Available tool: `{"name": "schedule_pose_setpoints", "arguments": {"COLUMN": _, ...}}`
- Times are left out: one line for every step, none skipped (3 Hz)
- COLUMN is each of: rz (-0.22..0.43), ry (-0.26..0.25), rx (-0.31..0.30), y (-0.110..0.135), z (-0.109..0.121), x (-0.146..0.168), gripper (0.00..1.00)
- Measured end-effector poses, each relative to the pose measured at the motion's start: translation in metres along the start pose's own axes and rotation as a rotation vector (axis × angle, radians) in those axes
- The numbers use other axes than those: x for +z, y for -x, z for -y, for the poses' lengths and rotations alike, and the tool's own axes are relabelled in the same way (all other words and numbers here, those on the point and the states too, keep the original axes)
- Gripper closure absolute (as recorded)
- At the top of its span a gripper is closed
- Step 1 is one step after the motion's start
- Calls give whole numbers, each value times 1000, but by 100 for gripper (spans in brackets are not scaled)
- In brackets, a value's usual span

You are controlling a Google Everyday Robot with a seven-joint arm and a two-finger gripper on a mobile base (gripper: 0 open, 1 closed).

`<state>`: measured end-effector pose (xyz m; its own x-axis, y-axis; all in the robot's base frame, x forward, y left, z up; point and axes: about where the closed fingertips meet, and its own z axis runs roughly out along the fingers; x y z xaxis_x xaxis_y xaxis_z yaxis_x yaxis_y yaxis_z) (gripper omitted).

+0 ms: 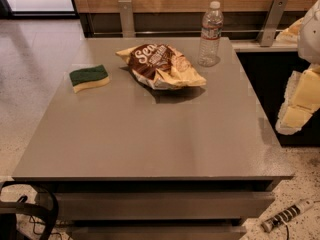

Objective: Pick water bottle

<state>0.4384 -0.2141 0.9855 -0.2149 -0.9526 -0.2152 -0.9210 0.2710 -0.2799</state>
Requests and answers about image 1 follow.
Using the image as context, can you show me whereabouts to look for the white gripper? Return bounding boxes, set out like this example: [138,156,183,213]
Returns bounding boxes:
[275,0,320,135]

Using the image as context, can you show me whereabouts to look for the clear plastic water bottle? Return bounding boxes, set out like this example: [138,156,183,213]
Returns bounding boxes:
[198,1,224,67]

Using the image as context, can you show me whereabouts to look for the brown yellow chip bag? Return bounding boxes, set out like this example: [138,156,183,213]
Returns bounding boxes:
[116,44,206,90]

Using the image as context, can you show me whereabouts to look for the white power strip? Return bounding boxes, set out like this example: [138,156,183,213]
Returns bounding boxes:
[261,199,314,233]

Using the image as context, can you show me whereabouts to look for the grey upper drawer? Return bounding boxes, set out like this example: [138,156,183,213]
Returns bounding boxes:
[56,192,275,220]

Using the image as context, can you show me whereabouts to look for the grey drawer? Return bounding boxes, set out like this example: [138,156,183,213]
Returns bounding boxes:
[70,226,246,240]
[56,192,275,220]

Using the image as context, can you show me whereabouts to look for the green yellow sponge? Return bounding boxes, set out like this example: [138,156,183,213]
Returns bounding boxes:
[69,65,110,93]

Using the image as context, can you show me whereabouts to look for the grey lower drawer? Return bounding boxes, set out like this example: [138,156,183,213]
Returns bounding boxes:
[70,226,246,240]

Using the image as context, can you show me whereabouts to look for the right metal bracket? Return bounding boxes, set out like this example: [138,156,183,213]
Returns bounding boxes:
[257,0,288,47]

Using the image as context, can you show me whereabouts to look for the metal bracket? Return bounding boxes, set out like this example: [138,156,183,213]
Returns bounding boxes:
[118,0,136,38]
[257,0,288,47]

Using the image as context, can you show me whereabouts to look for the black cable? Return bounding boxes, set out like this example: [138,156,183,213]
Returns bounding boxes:
[278,217,291,240]

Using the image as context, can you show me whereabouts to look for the left metal bracket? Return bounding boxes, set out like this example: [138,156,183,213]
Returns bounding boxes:
[118,0,136,38]

